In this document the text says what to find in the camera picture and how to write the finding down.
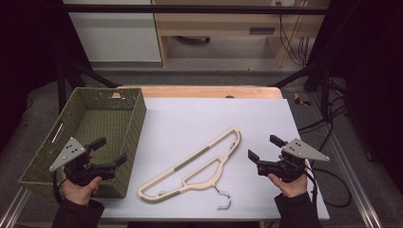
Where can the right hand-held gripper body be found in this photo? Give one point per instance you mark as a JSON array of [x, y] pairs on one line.
[[301, 150]]

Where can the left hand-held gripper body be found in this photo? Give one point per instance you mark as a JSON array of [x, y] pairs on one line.
[[70, 151]]

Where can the green woven basket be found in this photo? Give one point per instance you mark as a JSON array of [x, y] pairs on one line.
[[98, 123]]

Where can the cream plastic clothes hanger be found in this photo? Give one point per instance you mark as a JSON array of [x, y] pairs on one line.
[[190, 186], [193, 156]]

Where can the person's right hand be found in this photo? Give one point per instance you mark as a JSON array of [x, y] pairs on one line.
[[293, 189]]

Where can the person's left hand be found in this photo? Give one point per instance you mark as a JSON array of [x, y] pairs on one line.
[[79, 193]]

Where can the yellow and black tool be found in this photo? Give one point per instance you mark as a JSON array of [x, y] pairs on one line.
[[299, 99]]

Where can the white table sheet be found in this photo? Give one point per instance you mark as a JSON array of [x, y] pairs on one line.
[[196, 120]]

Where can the white cabinet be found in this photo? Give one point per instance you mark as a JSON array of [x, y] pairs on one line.
[[117, 38]]

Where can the light wooden desk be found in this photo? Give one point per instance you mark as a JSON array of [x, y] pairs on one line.
[[221, 23]]

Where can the black chair base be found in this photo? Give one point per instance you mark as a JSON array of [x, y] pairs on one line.
[[193, 39]]

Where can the aluminium floor rail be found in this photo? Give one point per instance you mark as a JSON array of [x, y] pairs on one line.
[[351, 171], [14, 207]]

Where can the black slanted frame strut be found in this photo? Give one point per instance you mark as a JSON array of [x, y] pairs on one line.
[[301, 74], [90, 74]]

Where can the black horizontal frame bar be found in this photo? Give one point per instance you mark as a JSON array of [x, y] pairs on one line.
[[190, 9]]

